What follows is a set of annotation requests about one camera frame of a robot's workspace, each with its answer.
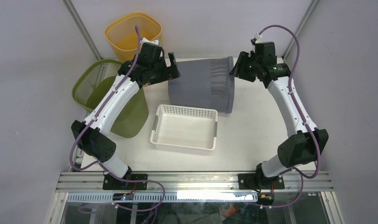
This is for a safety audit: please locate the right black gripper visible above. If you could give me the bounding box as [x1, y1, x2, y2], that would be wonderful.
[229, 52, 261, 83]

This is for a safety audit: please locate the grey mesh waste bin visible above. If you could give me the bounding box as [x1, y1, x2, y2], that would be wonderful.
[168, 56, 235, 113]

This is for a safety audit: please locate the white perforated plastic basket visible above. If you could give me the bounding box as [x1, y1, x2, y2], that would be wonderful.
[150, 104, 218, 154]

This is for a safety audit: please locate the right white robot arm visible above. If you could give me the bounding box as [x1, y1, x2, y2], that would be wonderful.
[230, 42, 329, 189]

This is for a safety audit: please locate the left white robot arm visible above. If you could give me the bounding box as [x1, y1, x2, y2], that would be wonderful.
[71, 42, 180, 189]

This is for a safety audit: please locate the yellow mesh waste bin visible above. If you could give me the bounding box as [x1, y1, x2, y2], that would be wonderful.
[104, 12, 162, 62]

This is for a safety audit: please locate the green mesh waste bin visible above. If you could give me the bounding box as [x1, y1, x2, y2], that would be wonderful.
[72, 59, 149, 138]

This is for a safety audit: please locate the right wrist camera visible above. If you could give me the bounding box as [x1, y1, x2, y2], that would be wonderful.
[251, 33, 262, 46]

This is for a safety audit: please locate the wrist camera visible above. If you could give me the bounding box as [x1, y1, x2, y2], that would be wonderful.
[141, 38, 160, 45]
[251, 33, 262, 46]

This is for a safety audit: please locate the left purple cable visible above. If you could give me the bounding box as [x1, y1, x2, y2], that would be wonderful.
[69, 25, 165, 213]

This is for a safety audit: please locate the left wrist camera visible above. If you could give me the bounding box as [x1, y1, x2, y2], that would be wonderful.
[141, 38, 160, 45]

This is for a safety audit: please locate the right aluminium corner post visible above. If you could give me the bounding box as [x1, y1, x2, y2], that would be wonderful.
[282, 0, 320, 61]

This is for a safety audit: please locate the aluminium corner post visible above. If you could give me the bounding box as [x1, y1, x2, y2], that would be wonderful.
[62, 0, 102, 60]
[282, 0, 320, 61]

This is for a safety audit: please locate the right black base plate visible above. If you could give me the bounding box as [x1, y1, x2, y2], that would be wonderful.
[237, 173, 285, 190]

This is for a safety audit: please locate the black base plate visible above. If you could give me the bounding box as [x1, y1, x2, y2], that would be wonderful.
[237, 173, 285, 190]
[102, 174, 148, 190]

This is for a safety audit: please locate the left aluminium corner post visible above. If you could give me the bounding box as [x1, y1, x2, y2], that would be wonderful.
[62, 0, 102, 60]

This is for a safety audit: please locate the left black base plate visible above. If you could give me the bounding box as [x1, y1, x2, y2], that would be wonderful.
[102, 174, 148, 190]

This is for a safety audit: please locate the white slotted cable duct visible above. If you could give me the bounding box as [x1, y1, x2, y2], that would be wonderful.
[67, 190, 258, 203]

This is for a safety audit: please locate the aluminium mounting rail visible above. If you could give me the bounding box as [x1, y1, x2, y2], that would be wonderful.
[55, 171, 335, 192]

